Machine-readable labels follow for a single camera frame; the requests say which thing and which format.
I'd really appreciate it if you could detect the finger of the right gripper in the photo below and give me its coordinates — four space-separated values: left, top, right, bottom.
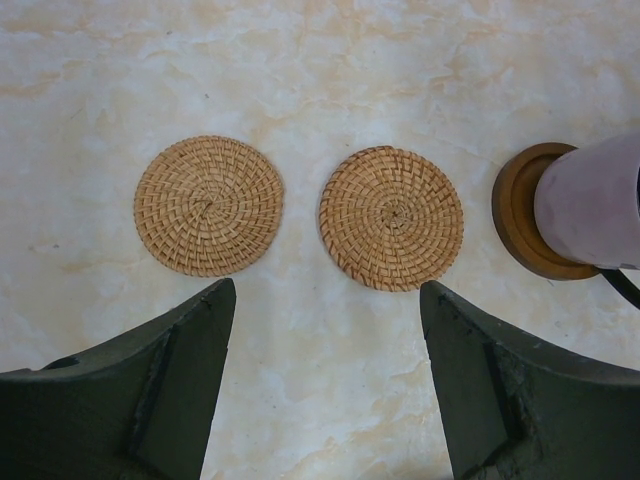
599 268 640 305

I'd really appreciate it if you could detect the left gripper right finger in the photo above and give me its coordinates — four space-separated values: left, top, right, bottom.
420 281 639 479

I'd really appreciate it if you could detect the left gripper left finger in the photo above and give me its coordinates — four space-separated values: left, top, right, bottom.
1 279 235 479

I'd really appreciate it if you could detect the purple ceramic mug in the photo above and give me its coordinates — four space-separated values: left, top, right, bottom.
534 131 639 270

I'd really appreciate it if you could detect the dark wooden coaster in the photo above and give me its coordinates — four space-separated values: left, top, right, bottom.
491 142 598 281

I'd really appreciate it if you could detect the woven rattan coaster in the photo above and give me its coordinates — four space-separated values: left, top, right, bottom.
133 135 285 277
318 145 464 292

